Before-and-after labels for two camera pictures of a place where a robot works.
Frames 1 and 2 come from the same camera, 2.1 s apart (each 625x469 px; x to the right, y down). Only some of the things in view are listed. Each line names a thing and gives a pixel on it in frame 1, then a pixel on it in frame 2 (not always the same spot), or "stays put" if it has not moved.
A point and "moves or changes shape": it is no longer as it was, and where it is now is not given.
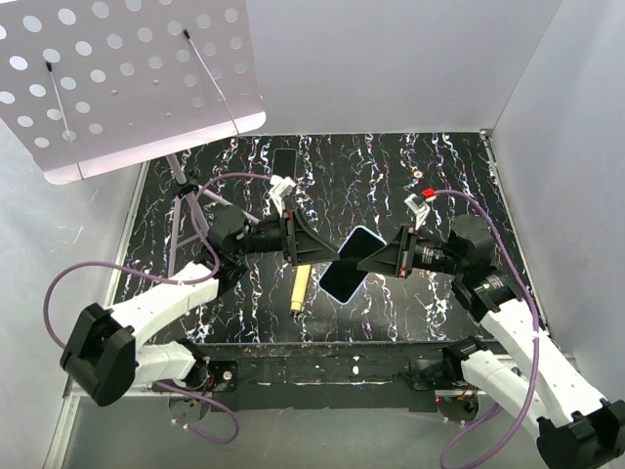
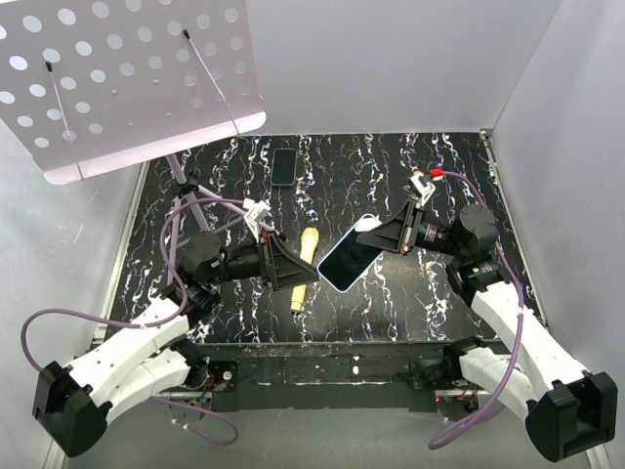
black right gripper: [392, 259] to [396, 234]
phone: [343, 277] moves or changes shape
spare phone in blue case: [284, 162] stays put
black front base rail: [337, 376] stays put
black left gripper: [303, 244] to [293, 272]
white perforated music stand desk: [89, 86] stays put
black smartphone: [344, 277] moves or changes shape
